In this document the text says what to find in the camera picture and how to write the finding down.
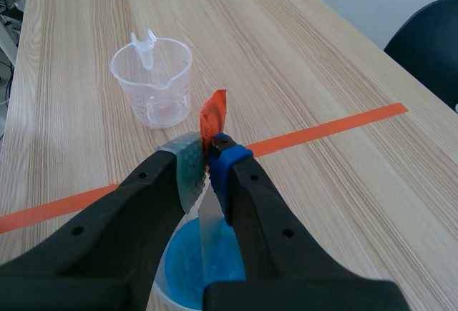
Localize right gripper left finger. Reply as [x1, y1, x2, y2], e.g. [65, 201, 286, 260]
[0, 131, 209, 311]

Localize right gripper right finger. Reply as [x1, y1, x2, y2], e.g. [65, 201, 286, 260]
[203, 134, 411, 311]

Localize grey metal plate orange handle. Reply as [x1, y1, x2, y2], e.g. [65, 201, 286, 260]
[198, 89, 229, 289]

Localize empty clear plastic beaker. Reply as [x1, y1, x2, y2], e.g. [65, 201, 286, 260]
[109, 29, 194, 129]

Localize dark blue chair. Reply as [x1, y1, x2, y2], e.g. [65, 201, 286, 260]
[383, 0, 458, 114]

